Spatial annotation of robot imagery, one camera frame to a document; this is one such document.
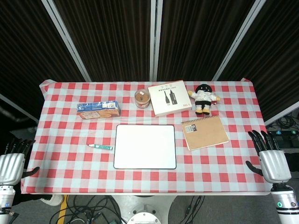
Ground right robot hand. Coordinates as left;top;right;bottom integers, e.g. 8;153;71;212
245;130;292;184

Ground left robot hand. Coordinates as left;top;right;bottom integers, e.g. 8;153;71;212
0;138;40;185

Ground green whiteboard marker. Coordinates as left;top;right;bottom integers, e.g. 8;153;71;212
87;143;115;151

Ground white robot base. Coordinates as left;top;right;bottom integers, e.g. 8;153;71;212
111;195;179;224

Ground brown spiral notebook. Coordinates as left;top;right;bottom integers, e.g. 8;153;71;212
181;115;230;151

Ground plush doll black white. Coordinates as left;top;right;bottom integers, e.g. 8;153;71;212
188;84;221;116

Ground blue orange cookie box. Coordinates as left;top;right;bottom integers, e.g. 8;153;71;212
76;100;121;120

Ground dark folding screen panel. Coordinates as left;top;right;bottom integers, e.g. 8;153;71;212
0;0;87;122
150;0;260;82
42;0;157;82
211;0;299;126

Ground red white checkered tablecloth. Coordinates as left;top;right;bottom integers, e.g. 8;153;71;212
20;77;273;194

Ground clear plastic snack jar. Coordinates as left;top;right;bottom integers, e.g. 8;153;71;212
134;89;150;109

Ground black floor cables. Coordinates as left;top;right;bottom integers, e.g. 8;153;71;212
49;195;122;224

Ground white cable adapter box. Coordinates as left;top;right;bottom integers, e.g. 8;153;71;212
147;80;192;117

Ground white whiteboard black frame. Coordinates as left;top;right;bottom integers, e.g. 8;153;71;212
113;124;177;170

